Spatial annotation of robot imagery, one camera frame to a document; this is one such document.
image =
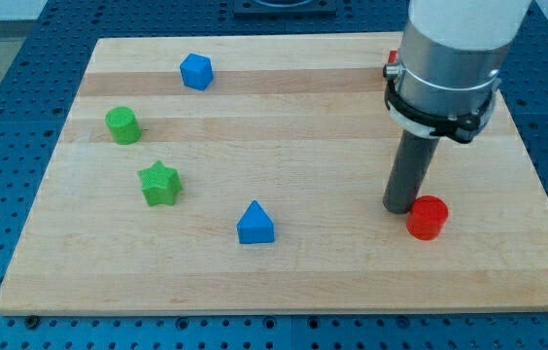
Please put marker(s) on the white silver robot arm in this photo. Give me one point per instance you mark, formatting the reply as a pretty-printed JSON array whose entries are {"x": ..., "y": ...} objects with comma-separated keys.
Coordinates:
[{"x": 444, "y": 79}]

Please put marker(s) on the blue triangle block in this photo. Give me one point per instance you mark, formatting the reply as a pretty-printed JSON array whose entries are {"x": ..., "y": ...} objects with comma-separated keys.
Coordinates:
[{"x": 255, "y": 226}]

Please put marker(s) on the wooden board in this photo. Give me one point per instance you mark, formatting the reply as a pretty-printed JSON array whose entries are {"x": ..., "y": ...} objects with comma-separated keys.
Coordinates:
[{"x": 297, "y": 123}]

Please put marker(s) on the green star block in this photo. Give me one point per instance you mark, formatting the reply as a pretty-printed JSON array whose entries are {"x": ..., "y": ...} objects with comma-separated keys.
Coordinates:
[{"x": 160, "y": 184}]

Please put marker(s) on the blue cube block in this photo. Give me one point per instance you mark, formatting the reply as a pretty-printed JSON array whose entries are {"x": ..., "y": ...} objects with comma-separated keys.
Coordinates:
[{"x": 196, "y": 71}]

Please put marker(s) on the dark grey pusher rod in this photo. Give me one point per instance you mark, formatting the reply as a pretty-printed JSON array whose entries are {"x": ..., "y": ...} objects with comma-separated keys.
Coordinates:
[{"x": 411, "y": 162}]

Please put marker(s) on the green cylinder block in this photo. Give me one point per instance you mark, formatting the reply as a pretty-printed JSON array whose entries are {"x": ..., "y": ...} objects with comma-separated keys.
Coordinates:
[{"x": 123, "y": 126}]

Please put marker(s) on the red cylinder block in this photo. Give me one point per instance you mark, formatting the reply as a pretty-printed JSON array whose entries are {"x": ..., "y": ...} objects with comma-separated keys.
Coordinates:
[{"x": 427, "y": 218}]

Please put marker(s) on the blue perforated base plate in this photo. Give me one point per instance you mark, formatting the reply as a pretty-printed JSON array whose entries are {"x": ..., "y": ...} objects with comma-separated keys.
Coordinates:
[{"x": 38, "y": 84}]

